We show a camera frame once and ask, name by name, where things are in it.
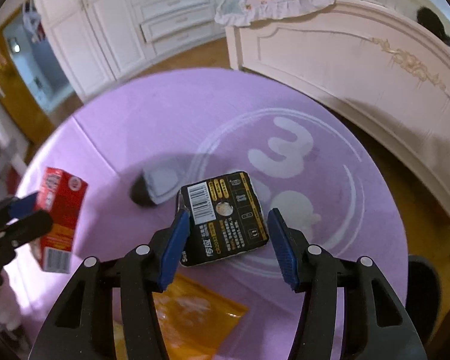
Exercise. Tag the white carved bed frame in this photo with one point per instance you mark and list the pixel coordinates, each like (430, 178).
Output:
(381, 70)

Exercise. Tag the yellow orange snack bag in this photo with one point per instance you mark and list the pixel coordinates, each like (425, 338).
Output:
(194, 320)

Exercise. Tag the black battery blister card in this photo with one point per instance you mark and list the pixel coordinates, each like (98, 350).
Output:
(226, 219)

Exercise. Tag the wooden door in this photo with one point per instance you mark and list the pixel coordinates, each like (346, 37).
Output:
(19, 103)

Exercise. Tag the purple tablecloth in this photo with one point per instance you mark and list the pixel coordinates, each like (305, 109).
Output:
(242, 145)

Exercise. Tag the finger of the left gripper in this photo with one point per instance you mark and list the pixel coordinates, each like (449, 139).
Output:
(21, 207)
(28, 229)

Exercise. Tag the floral bed quilt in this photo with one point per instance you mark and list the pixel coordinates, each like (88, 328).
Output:
(273, 2)

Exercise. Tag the red milk carton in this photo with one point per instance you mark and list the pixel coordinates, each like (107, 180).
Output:
(61, 194)

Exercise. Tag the white wardrobe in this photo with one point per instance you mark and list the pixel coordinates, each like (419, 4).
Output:
(101, 43)

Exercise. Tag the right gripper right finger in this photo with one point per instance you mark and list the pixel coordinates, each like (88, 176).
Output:
(376, 324)

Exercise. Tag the person lying on bed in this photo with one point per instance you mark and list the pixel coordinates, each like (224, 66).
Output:
(429, 20)

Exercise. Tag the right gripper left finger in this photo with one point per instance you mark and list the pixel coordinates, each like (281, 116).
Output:
(80, 323)

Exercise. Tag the black trash bin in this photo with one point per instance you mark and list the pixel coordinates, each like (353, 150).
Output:
(423, 298)

